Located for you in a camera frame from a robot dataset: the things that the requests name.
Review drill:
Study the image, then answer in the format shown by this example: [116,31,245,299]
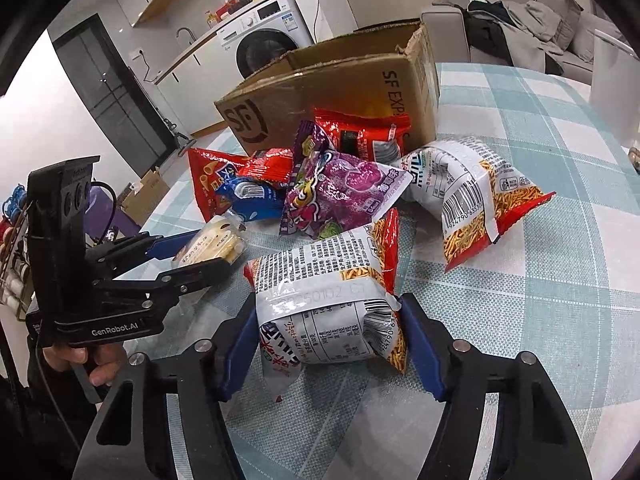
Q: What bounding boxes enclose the bottles on counter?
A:
[202,0,241,26]

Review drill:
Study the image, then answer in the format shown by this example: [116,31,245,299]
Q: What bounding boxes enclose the grey sofa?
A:
[420,0,631,78]

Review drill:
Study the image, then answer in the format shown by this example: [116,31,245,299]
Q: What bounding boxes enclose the shoe rack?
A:
[0,185,36,321]

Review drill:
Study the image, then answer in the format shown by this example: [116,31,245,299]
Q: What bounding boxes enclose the floor mop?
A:
[162,112,195,157]

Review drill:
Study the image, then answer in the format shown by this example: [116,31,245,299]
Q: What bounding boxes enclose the white red noodle snack packet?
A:
[243,207,408,403]
[400,137,557,273]

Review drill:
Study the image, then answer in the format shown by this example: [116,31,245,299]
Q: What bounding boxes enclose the black garment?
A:
[467,0,516,63]

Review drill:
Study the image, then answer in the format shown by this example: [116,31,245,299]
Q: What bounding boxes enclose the brown cardboard box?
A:
[215,19,441,158]

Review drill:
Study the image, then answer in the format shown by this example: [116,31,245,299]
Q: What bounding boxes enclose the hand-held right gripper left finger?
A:
[75,292,261,480]

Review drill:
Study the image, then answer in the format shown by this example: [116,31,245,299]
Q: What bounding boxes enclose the teal checked tablecloth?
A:
[135,62,640,480]

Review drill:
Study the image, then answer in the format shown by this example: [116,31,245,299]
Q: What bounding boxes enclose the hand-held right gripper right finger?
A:
[397,292,593,480]

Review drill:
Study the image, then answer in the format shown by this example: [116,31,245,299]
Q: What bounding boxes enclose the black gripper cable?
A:
[87,181,120,241]

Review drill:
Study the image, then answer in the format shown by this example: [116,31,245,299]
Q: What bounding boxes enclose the white washing machine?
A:
[217,0,316,81]

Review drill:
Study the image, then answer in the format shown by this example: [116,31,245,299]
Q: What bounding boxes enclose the purple candy packet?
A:
[279,120,415,240]

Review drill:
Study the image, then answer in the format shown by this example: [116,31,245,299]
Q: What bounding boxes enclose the person's left hand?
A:
[42,344,129,387]

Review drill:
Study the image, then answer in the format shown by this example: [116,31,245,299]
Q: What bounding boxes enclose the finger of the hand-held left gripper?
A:
[92,259,236,313]
[85,231,202,273]

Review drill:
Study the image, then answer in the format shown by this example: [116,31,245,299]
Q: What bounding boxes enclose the cream bread packet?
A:
[172,215,248,268]

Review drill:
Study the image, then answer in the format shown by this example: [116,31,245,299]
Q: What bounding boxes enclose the dark glass door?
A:
[52,14,173,181]

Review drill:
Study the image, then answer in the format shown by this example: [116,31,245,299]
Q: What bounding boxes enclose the red striped snack packet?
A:
[313,107,411,163]

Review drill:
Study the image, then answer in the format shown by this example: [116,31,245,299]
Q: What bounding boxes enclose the small floor cardboard box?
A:
[120,167,171,226]

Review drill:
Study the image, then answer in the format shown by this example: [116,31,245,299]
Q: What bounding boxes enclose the grey garment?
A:
[500,0,566,68]

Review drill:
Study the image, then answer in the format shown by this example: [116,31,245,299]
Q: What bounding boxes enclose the purple bag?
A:
[82,182,136,248]

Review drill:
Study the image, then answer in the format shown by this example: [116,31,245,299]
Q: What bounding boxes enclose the red ring chip packet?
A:
[187,147,301,223]

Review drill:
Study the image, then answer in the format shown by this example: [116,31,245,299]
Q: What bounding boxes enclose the white cylindrical appliance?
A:
[590,30,640,148]

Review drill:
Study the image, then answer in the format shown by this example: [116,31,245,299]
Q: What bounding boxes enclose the grey pillow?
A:
[535,0,583,28]
[565,10,626,61]

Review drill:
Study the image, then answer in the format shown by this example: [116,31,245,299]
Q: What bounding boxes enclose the white kitchen counter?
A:
[150,22,241,93]

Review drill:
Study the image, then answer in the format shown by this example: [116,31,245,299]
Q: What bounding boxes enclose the blue cookie packet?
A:
[216,177,288,223]

